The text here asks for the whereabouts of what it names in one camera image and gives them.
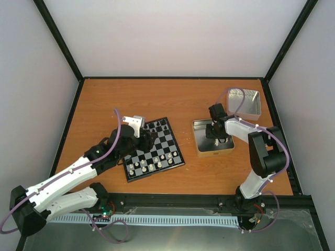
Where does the gold metal tin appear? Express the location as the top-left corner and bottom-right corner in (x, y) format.
(192, 119), (235, 157)

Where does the green lit circuit board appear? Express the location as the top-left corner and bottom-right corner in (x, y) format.
(99, 202), (116, 218)

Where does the black chess piece set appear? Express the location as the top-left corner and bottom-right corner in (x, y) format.
(145, 118), (169, 137)

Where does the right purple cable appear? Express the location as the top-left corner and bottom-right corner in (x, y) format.
(216, 87), (291, 233)

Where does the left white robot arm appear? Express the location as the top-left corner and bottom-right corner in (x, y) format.
(9, 124), (158, 237)

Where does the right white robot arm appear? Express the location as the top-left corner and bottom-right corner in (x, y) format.
(205, 116), (290, 212)

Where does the light blue cable duct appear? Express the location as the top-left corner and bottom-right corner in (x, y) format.
(51, 213), (239, 228)

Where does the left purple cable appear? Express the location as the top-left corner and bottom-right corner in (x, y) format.
(0, 107), (130, 244)

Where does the purple cable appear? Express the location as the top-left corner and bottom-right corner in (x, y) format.
(0, 107), (130, 244)
(216, 87), (291, 233)

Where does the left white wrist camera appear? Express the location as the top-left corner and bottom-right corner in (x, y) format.
(122, 116), (146, 138)

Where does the black aluminium frame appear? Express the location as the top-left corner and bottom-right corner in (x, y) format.
(15, 0), (335, 251)

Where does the black and silver chessboard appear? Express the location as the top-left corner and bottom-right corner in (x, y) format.
(123, 117), (185, 182)

